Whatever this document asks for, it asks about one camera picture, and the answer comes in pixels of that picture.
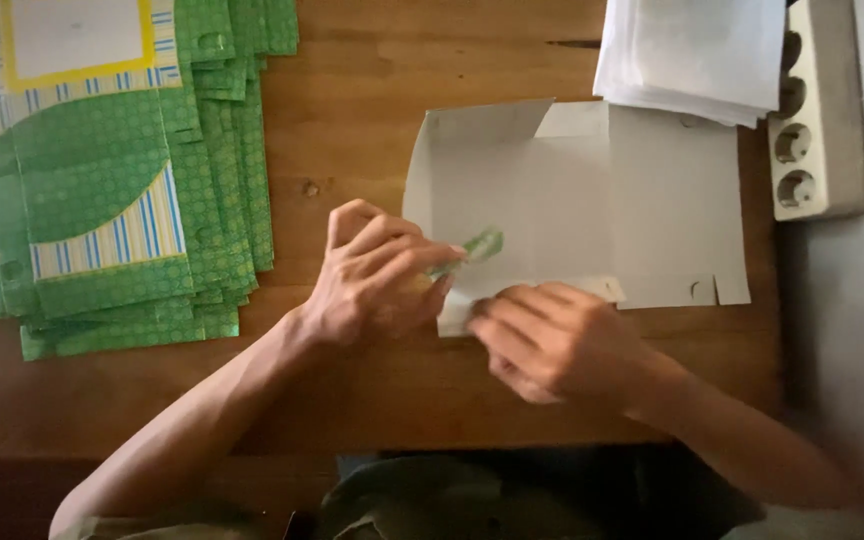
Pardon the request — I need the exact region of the person's left hand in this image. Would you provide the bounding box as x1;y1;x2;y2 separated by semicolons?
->
301;198;468;351

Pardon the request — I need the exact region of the person's right hand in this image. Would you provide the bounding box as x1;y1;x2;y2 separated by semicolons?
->
466;282;657;406

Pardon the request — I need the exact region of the white cardboard box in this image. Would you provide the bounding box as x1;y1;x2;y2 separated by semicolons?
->
400;97;753;339

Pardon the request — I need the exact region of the person's olive shirt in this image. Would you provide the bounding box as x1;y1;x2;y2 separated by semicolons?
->
53;448;864;540

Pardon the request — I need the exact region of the stack of white paper sheets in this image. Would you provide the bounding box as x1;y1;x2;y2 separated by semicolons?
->
592;0;788;129

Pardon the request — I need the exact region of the beige power strip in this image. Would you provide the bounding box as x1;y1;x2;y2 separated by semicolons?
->
766;0;864;223

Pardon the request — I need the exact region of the pile of green flat boxes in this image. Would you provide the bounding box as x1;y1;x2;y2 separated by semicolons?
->
0;0;300;363

